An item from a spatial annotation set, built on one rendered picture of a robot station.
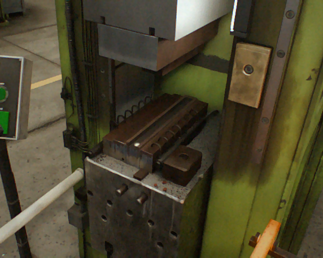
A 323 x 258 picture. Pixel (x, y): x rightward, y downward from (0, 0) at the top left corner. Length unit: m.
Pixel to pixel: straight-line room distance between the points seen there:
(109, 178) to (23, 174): 1.56
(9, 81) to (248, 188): 0.87
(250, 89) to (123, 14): 0.40
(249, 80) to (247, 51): 0.08
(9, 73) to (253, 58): 0.79
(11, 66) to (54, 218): 1.25
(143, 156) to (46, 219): 1.30
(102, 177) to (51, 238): 1.06
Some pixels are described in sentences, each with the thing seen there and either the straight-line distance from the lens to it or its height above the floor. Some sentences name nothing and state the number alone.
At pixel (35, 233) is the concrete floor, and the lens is 2.30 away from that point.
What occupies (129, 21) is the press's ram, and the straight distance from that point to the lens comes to 1.00.
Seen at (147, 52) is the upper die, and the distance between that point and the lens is 0.99.
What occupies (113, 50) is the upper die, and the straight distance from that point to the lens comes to 1.06.
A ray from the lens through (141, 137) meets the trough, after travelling 1.22.
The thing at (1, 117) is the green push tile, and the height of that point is 1.03.
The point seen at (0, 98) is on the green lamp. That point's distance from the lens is 1.33.
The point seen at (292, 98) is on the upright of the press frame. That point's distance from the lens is 1.04.
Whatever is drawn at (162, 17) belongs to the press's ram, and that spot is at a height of 1.42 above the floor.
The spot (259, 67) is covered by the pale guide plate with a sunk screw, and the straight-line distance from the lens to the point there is 1.00.
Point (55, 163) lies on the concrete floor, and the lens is 2.78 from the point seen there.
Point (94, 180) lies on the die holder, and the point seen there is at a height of 0.83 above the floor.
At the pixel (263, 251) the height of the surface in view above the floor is 0.95.
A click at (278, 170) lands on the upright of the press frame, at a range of 1.16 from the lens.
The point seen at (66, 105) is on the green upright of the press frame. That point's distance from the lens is 1.51.
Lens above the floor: 1.66
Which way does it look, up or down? 32 degrees down
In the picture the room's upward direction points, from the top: 3 degrees clockwise
